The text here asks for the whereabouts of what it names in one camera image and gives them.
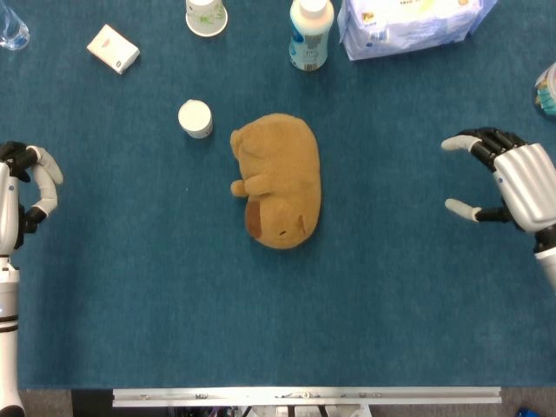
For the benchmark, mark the blue white tissue pack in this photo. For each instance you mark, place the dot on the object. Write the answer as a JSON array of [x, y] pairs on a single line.
[[408, 26]]

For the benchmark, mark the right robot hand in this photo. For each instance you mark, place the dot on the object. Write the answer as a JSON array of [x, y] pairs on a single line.
[[519, 182]]

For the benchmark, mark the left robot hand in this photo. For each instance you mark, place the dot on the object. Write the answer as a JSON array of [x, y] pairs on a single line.
[[43, 167]]

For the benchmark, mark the aluminium frame rail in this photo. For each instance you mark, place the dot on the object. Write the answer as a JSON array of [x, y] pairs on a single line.
[[304, 396]]

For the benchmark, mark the white milk drink bottle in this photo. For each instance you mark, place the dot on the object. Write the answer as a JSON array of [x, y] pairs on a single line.
[[311, 37]]

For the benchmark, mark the blue object on floor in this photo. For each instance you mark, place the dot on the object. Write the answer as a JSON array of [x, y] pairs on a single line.
[[527, 412]]

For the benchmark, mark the brown plush toy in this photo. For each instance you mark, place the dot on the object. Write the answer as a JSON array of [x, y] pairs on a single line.
[[280, 182]]

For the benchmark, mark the paper cup with green print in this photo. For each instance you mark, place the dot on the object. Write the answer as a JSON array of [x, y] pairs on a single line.
[[206, 16]]

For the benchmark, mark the round container with teal label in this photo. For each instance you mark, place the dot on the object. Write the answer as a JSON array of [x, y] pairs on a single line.
[[548, 89]]

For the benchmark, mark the white tissue packet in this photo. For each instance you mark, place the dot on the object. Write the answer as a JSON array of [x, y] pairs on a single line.
[[113, 48]]

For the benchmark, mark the small white lidded cup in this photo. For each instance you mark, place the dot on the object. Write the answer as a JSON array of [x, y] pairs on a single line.
[[195, 118]]

